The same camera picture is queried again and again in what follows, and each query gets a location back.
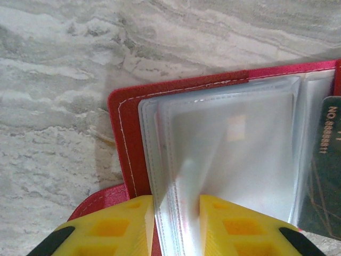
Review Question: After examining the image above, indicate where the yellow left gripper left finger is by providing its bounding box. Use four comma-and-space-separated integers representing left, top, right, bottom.
28, 194, 155, 256

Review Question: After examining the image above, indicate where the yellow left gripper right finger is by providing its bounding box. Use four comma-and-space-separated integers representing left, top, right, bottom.
198, 194, 327, 256

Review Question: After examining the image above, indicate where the red card holder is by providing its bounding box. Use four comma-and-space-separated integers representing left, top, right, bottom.
66, 59, 341, 256

